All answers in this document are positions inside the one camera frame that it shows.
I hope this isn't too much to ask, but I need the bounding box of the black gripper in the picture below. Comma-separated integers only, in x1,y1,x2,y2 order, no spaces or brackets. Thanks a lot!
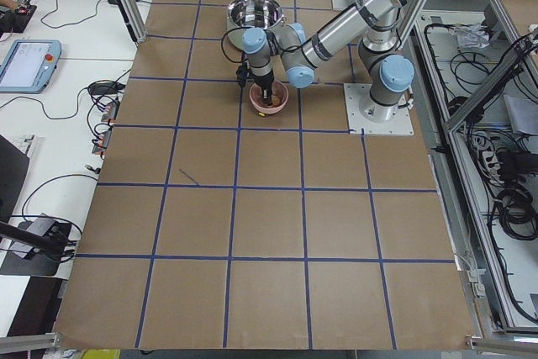
253,71,275,106

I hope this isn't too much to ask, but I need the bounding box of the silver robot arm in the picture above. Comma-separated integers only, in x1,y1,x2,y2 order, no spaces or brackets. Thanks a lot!
242,0,423,123
268,0,393,89

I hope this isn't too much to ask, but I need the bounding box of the pale green steel pot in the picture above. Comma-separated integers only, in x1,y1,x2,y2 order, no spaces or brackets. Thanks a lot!
226,0,286,50

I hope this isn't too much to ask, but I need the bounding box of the pink bowl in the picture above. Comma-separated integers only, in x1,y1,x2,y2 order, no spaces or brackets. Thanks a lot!
249,81,289,115

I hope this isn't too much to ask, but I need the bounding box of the teach pendant near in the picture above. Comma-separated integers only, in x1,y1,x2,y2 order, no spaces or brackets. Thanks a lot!
1,40,62,94

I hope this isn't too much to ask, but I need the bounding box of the black monitor stand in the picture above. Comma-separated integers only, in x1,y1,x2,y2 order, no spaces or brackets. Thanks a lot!
1,215,71,277

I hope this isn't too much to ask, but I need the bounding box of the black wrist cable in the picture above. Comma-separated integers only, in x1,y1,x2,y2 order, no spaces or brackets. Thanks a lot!
220,25,251,66

